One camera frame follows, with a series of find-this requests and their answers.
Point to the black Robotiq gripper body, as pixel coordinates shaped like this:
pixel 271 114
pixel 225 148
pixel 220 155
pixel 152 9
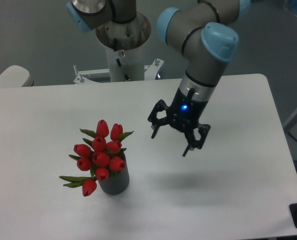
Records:
pixel 184 112

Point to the red tulip bouquet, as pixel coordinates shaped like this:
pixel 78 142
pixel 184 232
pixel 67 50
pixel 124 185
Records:
pixel 103 157

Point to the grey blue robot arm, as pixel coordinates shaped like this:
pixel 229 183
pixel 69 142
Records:
pixel 202 35

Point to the dark grey ribbed vase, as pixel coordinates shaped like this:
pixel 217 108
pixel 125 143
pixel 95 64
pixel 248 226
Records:
pixel 117 184

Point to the white chair armrest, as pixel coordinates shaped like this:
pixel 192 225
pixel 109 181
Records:
pixel 16 76

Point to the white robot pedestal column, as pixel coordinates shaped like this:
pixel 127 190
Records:
pixel 125 65

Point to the white metal base frame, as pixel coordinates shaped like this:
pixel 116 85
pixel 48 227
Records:
pixel 88 75

